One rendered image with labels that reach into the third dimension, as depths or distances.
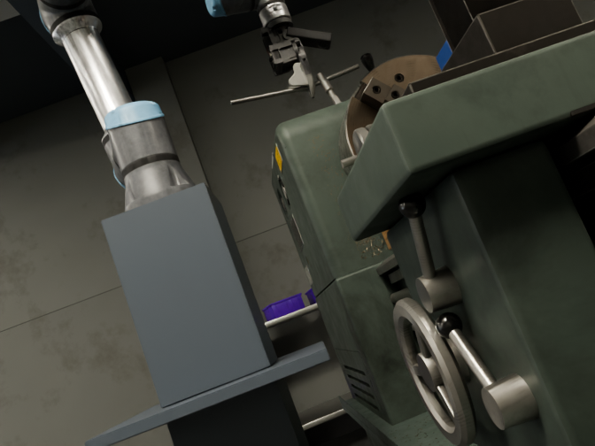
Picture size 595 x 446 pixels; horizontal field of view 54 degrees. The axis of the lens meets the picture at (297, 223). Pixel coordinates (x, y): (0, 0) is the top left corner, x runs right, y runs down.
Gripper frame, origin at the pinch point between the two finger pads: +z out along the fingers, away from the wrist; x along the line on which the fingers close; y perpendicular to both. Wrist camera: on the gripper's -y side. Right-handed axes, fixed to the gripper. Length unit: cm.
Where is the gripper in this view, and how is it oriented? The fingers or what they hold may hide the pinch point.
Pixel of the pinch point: (313, 92)
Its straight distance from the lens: 150.7
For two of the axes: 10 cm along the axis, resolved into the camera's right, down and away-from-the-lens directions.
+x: 0.4, -1.9, -9.8
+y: -9.3, 3.4, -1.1
